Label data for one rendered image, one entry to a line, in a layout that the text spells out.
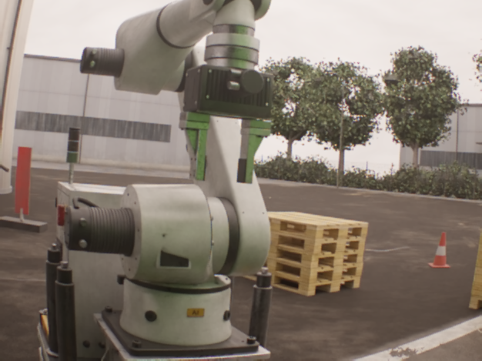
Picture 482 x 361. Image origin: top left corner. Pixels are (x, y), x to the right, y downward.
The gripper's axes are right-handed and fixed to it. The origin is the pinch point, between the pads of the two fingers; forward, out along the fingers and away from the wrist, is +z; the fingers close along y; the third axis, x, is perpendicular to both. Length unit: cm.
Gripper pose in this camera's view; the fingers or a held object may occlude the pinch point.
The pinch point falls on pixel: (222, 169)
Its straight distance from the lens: 164.9
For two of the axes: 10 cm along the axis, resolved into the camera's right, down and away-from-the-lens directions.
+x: 4.2, 0.3, -9.1
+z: -0.8, 10.0, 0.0
